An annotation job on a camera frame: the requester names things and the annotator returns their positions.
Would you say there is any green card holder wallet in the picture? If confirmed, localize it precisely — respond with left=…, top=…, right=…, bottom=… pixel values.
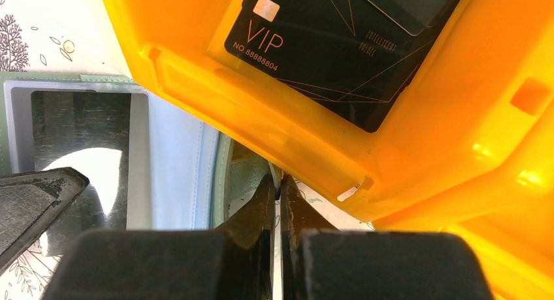
left=1, top=72, right=280, bottom=230

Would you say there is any yellow plastic divided bin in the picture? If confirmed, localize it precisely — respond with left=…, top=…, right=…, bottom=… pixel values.
left=103, top=0, right=553, bottom=299

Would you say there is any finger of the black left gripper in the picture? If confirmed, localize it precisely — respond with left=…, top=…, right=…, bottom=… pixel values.
left=1, top=167, right=90, bottom=273

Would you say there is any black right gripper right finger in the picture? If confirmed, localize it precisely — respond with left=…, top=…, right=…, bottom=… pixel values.
left=280, top=175, right=493, bottom=299

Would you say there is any black credit card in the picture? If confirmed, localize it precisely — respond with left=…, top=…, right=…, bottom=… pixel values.
left=225, top=0, right=460, bottom=132
left=31, top=90, right=131, bottom=256

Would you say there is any white plastic bin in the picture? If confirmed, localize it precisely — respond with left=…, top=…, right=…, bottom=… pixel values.
left=82, top=0, right=131, bottom=78

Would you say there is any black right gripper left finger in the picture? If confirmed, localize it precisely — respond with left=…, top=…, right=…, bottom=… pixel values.
left=43, top=175, right=276, bottom=299

